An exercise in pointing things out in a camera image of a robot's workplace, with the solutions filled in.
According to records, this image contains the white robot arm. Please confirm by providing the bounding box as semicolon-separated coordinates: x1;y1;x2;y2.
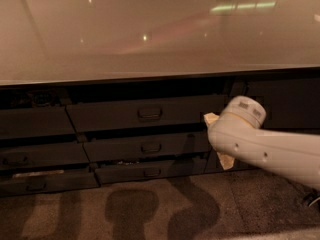
204;96;320;190

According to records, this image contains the dark cabinet door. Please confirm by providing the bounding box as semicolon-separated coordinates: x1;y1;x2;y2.
204;75;320;174

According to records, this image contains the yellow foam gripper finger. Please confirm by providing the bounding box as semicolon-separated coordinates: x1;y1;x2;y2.
204;113;219;127
217;152;235;170

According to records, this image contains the dark drawer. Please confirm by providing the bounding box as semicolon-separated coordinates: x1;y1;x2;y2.
0;107;73;139
0;142;88;170
84;132;210;162
95;157;207;184
67;95;225;132
0;168;98;197

